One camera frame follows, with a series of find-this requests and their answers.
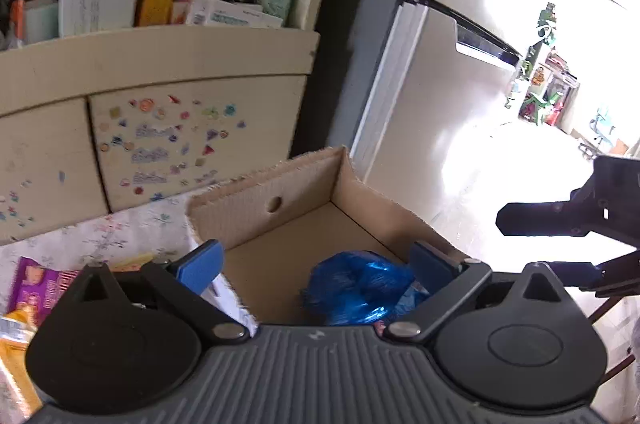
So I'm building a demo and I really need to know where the purple noodle snack bag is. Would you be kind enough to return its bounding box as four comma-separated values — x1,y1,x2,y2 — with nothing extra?
6,257,79,326

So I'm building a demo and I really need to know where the floral white tablecloth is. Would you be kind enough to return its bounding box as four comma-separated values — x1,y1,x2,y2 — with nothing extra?
1,193,200,314

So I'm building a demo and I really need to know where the brown cardboard box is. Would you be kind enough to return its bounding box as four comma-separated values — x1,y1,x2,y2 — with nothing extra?
186,148,465,323

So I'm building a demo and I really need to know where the blue foil snack bag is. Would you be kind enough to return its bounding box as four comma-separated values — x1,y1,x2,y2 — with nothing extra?
302,251,431,326

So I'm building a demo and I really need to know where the beige cabinet with stickers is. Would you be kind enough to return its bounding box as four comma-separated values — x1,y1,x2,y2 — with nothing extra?
1,0,321,242

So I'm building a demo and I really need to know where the yellow orange snack bag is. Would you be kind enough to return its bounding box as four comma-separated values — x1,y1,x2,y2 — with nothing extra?
1,305,42,420

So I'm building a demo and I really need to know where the flat white medicine box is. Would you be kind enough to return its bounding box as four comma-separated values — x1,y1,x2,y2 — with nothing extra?
184,0,283,29

